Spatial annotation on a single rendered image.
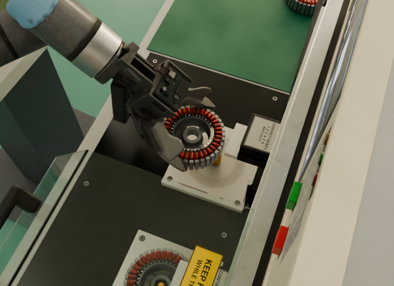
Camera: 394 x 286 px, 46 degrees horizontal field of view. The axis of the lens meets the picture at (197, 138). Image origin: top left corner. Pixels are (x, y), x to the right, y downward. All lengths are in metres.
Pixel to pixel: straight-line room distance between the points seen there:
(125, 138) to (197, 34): 0.31
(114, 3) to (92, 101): 0.55
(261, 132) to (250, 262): 0.32
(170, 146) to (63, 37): 0.22
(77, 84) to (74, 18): 1.30
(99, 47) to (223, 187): 0.32
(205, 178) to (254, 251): 0.40
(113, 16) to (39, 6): 1.53
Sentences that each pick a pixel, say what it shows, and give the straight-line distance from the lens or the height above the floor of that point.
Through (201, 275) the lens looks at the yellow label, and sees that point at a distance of 0.47.
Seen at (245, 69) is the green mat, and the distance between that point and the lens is 0.99.
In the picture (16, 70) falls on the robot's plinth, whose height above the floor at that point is 0.74.
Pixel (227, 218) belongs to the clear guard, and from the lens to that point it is 0.49.
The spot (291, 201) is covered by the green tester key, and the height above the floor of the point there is 1.19.
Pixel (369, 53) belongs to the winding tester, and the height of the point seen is 1.32.
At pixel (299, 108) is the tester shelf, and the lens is 0.50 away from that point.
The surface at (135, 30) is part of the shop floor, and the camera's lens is 2.10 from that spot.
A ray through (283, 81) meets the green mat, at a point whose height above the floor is 0.75.
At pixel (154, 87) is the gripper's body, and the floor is 0.98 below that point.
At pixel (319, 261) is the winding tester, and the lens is 0.22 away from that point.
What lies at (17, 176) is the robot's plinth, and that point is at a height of 0.02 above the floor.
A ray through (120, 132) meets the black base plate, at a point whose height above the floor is 0.77.
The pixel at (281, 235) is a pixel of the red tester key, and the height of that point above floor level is 1.19.
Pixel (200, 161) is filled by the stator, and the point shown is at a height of 0.85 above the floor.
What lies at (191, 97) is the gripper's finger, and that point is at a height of 0.88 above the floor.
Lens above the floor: 1.52
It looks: 60 degrees down
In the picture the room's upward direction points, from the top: straight up
